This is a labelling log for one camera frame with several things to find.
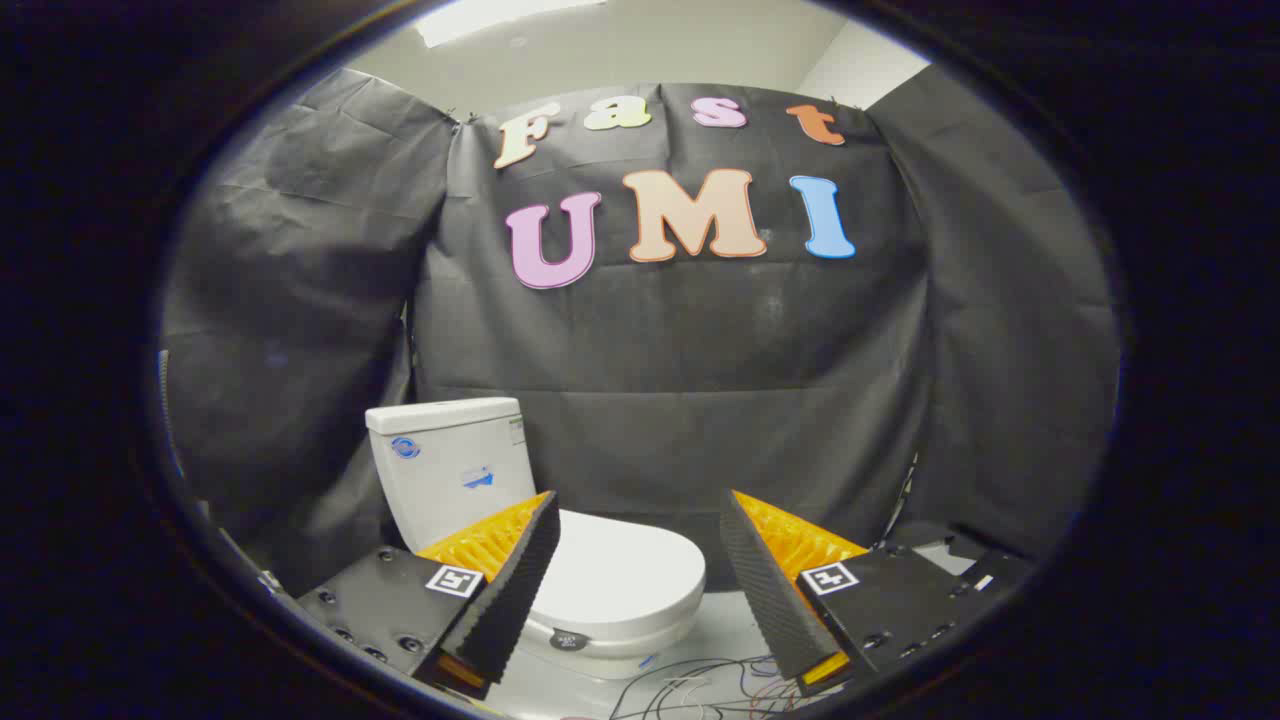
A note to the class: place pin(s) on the small black box white label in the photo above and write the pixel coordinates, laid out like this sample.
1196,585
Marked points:
995,578

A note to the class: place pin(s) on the black backdrop cloth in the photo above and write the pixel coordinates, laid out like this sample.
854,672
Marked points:
680,340

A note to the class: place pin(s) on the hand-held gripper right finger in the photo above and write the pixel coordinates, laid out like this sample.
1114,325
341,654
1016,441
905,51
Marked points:
765,600

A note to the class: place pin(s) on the white toilet lid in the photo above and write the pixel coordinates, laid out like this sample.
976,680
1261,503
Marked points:
630,575

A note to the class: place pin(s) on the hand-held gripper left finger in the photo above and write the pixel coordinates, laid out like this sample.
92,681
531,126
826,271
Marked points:
515,590

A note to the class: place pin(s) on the white toilet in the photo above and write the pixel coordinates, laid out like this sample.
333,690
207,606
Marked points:
450,470

